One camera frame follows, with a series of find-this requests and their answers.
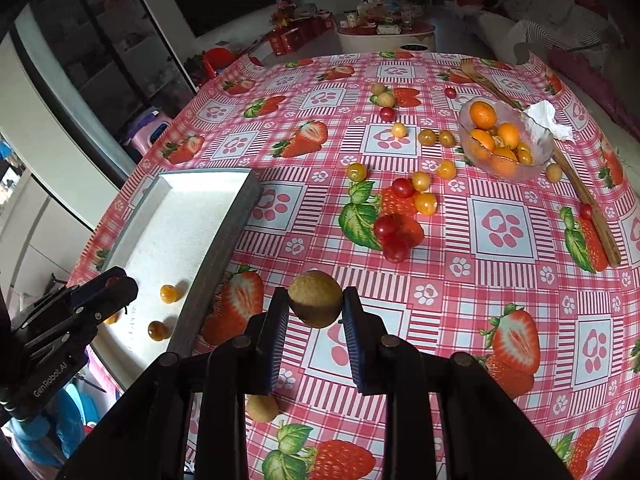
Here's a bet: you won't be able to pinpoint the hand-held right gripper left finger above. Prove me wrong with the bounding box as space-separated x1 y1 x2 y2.
56 288 291 480

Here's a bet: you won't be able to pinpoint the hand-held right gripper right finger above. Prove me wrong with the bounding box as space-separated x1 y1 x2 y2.
341 287 576 480

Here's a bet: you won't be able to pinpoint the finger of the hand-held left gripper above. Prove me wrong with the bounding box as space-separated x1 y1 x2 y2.
70 275 139 328
87 266 127 288

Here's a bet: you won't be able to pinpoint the brown kiwi fruit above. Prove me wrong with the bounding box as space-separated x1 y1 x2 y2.
287 270 344 329

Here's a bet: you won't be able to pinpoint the white tray with grey rim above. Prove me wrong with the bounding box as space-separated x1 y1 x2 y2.
92 169 264 392

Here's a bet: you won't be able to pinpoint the blue plastic bag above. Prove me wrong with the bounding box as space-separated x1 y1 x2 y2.
7 385 98 467

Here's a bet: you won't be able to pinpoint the purple plastic stool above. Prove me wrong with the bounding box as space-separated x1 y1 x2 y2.
125 109 174 155

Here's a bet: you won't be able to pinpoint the strawberry print pink tablecloth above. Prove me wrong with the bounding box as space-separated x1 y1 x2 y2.
66 51 640 480

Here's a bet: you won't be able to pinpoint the glass door cabinet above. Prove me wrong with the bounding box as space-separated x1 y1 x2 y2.
14 0 197 161

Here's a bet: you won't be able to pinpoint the small orange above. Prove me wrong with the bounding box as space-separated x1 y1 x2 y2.
471 101 497 130
496 122 522 148
487 147 519 179
469 129 496 161

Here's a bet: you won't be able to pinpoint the red plastic stool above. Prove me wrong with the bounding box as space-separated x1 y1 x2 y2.
202 48 237 79

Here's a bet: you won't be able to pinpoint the clear glass bowl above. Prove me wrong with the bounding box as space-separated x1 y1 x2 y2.
459 99 555 183

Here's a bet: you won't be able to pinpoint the long wooden fork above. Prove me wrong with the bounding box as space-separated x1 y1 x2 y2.
460 59 622 267

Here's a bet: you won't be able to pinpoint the white crumpled tissue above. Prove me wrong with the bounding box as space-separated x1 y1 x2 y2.
522 100 576 142

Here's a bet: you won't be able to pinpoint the red gift boxes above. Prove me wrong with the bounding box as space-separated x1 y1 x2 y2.
269 14 337 57

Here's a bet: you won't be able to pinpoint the round red white coffee table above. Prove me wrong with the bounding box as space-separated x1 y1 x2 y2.
336 22 436 54

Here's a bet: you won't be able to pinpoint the white sofa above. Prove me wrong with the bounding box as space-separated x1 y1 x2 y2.
477 0 640 91

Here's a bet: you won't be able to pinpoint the pink blanket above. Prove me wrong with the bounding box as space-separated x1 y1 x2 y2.
549 49 640 128

